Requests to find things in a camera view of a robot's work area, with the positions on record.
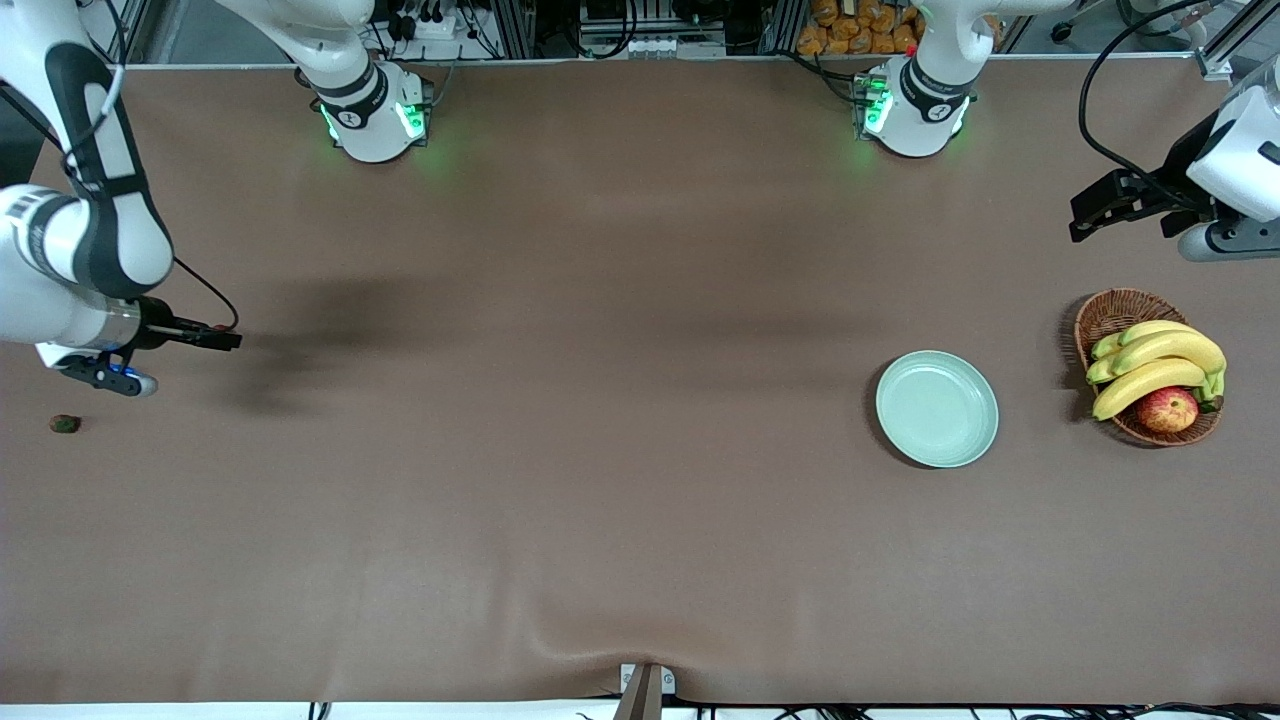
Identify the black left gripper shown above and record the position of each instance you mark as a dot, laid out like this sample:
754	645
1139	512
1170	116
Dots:
1176	177

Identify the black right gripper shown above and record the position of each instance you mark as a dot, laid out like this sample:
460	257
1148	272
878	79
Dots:
157	327

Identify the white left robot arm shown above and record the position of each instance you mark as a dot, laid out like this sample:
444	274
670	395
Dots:
915	130

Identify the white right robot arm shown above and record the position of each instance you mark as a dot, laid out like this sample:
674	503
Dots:
375	130

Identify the pale green round plate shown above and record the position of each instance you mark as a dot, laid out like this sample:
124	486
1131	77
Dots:
937	408

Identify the brown wicker basket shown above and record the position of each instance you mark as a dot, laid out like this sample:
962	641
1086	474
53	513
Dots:
1115	315

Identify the yellow banana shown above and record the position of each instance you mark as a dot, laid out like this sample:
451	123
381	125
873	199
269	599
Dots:
1170	348
1140	385
1155	328

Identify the greenish banana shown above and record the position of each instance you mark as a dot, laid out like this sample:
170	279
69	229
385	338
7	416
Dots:
1106	345
1100	370

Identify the red apple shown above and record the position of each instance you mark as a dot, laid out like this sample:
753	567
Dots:
1167	410

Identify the bag of orange buns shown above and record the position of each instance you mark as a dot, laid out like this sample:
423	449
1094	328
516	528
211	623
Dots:
850	30

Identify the white power strip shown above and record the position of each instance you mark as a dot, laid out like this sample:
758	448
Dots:
425	22

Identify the white connector block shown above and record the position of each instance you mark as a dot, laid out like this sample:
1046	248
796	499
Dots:
650	46

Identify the brown table mat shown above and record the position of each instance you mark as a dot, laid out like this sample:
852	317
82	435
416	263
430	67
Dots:
640	550

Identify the aluminium frame profile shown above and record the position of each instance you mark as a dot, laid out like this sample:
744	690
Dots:
130	30
1225	55

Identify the brown camera mount post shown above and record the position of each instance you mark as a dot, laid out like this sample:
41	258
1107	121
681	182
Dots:
640	700

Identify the grey metal bracket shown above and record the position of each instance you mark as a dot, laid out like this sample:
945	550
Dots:
668	682

